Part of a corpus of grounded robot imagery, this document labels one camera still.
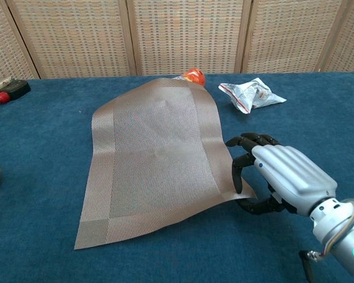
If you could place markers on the brown woven placemat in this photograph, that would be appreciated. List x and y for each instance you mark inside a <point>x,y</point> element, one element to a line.
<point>156,159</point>

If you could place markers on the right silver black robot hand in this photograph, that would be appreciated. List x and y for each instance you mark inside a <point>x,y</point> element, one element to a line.
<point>292,174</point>

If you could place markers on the plastic bottle orange label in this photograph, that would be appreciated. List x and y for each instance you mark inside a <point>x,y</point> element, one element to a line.
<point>194,76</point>

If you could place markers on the black box with red part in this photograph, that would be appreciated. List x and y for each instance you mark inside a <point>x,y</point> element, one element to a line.
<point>16,88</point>

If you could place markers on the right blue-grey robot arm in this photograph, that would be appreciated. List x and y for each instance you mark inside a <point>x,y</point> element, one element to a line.
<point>342,230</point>

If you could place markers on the wicker folding screen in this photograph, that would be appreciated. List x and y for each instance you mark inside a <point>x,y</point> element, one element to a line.
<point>180,35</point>

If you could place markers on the crumpled white snack bag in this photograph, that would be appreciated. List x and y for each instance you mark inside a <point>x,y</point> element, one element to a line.
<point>250,94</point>

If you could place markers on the blue carpet table cover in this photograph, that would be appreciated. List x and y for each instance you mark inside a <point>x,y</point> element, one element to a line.
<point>47,206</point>

